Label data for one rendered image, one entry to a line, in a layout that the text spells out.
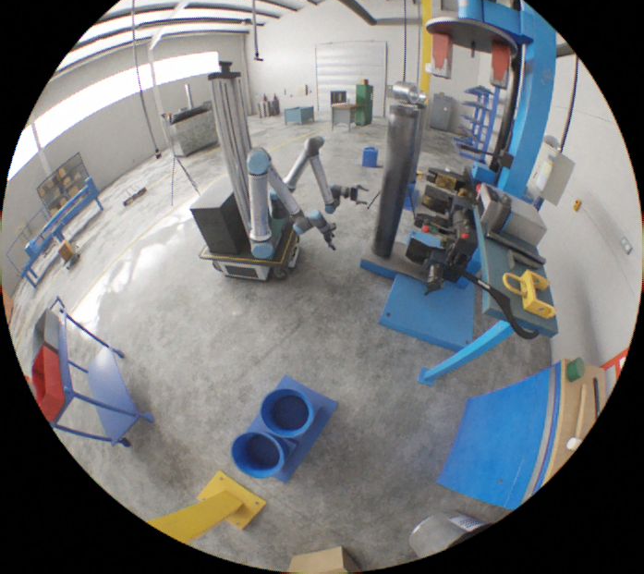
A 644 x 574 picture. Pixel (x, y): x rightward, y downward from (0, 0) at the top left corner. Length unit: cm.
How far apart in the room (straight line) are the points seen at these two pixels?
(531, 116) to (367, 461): 236
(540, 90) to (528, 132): 30
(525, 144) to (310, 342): 205
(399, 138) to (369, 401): 180
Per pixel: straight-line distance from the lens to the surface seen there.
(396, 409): 164
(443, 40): 158
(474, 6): 161
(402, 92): 145
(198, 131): 839
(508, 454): 137
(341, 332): 169
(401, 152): 147
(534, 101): 154
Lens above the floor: 157
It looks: 45 degrees down
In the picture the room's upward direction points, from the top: 3 degrees counter-clockwise
